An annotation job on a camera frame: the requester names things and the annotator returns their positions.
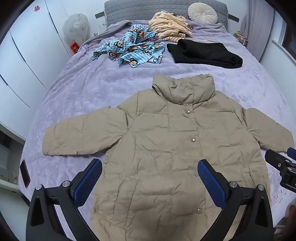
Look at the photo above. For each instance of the lavender plush blanket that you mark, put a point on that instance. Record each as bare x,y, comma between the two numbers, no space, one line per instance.
92,92

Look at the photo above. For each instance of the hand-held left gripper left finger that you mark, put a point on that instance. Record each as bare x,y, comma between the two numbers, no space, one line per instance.
89,180

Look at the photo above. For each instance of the white open shelf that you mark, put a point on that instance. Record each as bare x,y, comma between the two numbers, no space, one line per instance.
9,162

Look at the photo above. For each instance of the pale curtain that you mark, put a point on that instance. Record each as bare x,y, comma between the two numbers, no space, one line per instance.
259,23

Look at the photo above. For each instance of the dark smartphone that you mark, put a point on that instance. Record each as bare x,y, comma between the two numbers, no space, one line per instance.
25,173

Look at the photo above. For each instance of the beige puffer jacket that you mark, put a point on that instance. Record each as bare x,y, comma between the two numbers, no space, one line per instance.
161,150

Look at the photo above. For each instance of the red paper decoration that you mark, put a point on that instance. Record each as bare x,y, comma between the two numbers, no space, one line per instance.
36,8

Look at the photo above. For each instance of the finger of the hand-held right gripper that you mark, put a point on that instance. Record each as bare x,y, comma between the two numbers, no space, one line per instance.
275,157
291,152

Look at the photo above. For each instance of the white covered standing fan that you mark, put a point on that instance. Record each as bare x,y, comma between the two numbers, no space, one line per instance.
75,25

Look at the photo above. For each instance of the blue monkey print cloth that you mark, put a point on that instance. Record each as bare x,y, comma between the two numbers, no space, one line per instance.
134,51

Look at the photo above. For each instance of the white wardrobe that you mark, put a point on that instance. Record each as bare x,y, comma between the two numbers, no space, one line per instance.
23,58

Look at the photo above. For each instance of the round cream cushion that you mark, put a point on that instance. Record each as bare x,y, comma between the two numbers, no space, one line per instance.
202,12

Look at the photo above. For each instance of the red packet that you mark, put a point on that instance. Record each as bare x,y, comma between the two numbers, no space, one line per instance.
74,48

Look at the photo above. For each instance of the black garment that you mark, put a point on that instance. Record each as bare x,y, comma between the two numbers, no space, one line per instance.
203,54

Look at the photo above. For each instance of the grey quilted headboard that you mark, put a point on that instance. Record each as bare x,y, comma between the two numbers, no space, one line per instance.
138,9

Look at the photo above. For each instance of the yellow striped garment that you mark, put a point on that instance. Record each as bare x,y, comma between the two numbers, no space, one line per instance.
168,25

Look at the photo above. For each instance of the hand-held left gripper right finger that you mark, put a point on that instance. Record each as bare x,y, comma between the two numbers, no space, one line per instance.
211,183

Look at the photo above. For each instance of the dark framed window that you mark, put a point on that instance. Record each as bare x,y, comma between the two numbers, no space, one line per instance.
290,34

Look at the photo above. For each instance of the stack of books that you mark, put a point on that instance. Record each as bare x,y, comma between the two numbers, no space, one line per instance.
241,38

